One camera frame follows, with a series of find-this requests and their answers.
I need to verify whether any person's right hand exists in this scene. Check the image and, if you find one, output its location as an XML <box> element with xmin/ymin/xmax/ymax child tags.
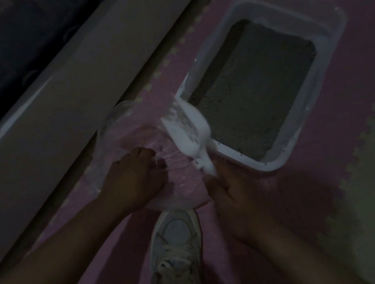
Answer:
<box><xmin>200</xmin><ymin>152</ymin><xmax>284</xmax><ymax>253</ymax></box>

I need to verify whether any person's left hand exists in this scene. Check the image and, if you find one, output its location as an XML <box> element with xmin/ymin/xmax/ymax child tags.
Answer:
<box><xmin>92</xmin><ymin>143</ymin><xmax>174</xmax><ymax>218</ymax></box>

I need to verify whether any clear plastic bag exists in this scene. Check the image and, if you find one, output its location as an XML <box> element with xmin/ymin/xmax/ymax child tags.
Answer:
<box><xmin>78</xmin><ymin>89</ymin><xmax>219</xmax><ymax>224</ymax></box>

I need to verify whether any white slotted litter scoop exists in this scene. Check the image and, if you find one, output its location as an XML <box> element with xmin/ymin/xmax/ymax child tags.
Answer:
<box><xmin>157</xmin><ymin>91</ymin><xmax>220</xmax><ymax>185</ymax></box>

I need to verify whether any white cat litter tray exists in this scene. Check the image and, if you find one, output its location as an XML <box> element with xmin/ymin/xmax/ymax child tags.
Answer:
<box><xmin>160</xmin><ymin>0</ymin><xmax>369</xmax><ymax>184</ymax></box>

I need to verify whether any person's right forearm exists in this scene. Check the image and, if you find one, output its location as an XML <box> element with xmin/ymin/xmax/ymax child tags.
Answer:
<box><xmin>253</xmin><ymin>216</ymin><xmax>371</xmax><ymax>284</ymax></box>

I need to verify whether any person's left forearm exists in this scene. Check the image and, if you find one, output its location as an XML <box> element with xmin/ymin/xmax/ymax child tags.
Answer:
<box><xmin>0</xmin><ymin>194</ymin><xmax>143</xmax><ymax>284</ymax></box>

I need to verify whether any white sneaker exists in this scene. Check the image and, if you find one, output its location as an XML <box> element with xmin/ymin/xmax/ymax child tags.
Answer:
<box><xmin>133</xmin><ymin>206</ymin><xmax>209</xmax><ymax>284</ymax></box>

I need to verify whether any pink foam floor mat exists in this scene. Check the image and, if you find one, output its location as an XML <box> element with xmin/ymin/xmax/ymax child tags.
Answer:
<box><xmin>0</xmin><ymin>0</ymin><xmax>375</xmax><ymax>284</ymax></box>

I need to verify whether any mattress with pink floral sheet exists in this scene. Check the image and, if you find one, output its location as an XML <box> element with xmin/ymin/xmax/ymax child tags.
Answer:
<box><xmin>0</xmin><ymin>0</ymin><xmax>144</xmax><ymax>154</ymax></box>

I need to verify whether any white bed frame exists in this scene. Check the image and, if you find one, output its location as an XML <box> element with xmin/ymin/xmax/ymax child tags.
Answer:
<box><xmin>0</xmin><ymin>0</ymin><xmax>260</xmax><ymax>284</ymax></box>

